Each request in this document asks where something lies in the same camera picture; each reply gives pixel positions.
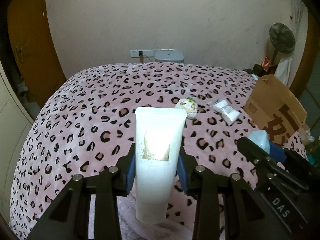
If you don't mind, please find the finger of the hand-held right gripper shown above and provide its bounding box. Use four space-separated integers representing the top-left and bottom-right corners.
236 137 310 193
269 142 320 183

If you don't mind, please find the wooden framed sliding door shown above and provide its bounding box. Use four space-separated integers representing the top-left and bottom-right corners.
290 5 320 100

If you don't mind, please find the white cream tube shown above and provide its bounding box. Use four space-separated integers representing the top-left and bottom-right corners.
134 107 187 224

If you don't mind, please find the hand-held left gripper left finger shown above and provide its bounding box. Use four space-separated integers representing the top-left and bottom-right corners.
27 144 137 240

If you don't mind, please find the teal cardboard box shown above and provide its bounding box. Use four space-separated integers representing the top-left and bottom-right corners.
306 152 320 165

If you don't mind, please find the white cabinet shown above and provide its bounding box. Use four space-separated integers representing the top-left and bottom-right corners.
0 62 35 205

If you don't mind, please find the pink leopard print blanket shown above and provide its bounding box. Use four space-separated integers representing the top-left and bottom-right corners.
9 64 308 238

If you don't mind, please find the clear bag of cotton pads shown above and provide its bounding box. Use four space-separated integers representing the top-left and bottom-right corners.
207 97 240 125

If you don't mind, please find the cream cat plush pouch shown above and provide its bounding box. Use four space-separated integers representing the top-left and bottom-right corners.
174 97 198 119

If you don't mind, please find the dark standing fan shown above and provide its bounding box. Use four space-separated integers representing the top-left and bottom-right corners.
269 23 295 65

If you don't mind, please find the brown wooden door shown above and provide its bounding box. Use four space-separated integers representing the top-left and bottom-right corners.
6 0 67 110

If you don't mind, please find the dark bag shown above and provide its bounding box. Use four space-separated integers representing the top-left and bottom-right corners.
246 64 265 77

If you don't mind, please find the grey plastic appliance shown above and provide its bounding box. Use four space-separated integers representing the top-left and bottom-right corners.
154 49 185 64

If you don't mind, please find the brown bag with plastic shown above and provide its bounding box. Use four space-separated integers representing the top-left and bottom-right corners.
299 122 317 147

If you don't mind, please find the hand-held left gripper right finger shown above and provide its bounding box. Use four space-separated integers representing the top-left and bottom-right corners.
177 147 278 240

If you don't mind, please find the brown paper bag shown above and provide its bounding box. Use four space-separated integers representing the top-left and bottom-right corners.
243 74 308 147

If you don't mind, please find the light blue triangular packet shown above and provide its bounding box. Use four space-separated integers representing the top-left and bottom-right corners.
249 130 272 154

